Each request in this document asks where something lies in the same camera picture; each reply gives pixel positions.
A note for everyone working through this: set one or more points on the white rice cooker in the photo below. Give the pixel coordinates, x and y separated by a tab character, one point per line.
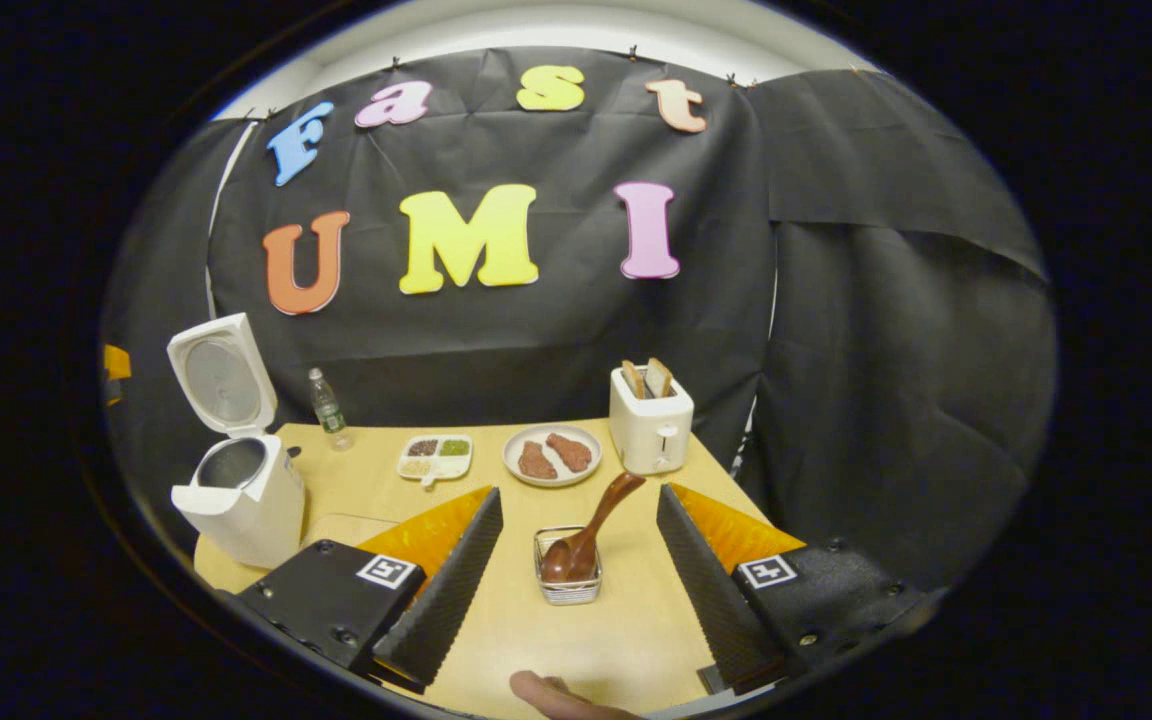
256	510

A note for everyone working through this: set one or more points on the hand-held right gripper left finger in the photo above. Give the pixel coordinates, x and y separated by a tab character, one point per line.
441	595

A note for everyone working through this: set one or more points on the brown meat piece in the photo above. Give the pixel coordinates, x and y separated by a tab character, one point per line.
536	461
569	452

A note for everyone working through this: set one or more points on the white round plate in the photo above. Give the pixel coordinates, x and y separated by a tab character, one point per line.
516	470

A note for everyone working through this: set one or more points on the toast bread slice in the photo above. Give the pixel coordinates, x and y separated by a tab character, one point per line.
660	377
634	380

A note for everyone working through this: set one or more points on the white toaster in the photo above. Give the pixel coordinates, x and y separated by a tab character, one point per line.
648	440

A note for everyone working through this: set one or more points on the white divided grain dish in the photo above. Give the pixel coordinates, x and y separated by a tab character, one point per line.
434	458

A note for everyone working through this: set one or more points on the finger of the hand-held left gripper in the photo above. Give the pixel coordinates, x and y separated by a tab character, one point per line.
116	372

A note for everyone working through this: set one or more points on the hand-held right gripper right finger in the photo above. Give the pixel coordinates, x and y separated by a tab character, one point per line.
721	595

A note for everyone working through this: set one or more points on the brown wooden spoon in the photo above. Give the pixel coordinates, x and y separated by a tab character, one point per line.
591	530

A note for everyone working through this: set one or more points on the clear plastic water bottle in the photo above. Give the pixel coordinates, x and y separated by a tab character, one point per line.
329	410

